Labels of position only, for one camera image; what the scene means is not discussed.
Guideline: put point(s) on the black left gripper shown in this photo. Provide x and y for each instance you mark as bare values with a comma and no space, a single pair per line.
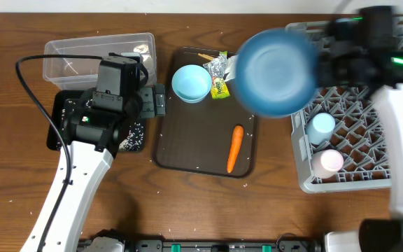
157,100

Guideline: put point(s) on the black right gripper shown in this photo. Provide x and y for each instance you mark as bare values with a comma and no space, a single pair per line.
324,64

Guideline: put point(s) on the light blue small bowl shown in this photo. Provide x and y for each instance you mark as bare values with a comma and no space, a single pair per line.
191,83

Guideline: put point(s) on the white rice pile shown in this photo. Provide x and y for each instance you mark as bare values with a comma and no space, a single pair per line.
133,143

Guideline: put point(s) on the brown serving tray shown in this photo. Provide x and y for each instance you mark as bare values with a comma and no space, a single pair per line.
197,137

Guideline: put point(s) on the light blue cup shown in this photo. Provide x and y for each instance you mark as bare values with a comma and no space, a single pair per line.
320,128

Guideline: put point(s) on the wooden chopstick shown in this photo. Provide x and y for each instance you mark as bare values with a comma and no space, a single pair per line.
206,57

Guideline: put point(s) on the dark blue plate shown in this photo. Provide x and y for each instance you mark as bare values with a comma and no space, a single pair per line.
275,73

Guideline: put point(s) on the green snack wrapper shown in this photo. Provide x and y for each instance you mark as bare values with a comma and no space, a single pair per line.
216,69

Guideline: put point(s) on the orange carrot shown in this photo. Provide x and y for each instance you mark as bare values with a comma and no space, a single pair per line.
237,137

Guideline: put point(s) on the pink cup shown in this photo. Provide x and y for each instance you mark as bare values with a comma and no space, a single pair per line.
326,163

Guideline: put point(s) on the white napkin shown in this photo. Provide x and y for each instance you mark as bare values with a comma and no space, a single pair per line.
230,71

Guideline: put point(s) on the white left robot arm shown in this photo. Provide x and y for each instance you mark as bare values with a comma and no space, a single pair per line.
60,222

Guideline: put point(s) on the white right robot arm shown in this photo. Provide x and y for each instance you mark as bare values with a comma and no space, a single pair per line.
366,52

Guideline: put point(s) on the grey dishwasher rack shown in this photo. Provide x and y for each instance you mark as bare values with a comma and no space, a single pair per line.
358,134

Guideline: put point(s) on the black rectangular tray bin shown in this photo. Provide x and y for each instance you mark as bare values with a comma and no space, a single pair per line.
69,94

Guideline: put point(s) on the clear plastic bin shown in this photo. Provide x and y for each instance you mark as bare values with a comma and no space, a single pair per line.
81,74

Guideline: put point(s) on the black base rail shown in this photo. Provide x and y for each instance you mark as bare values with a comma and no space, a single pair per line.
113,242

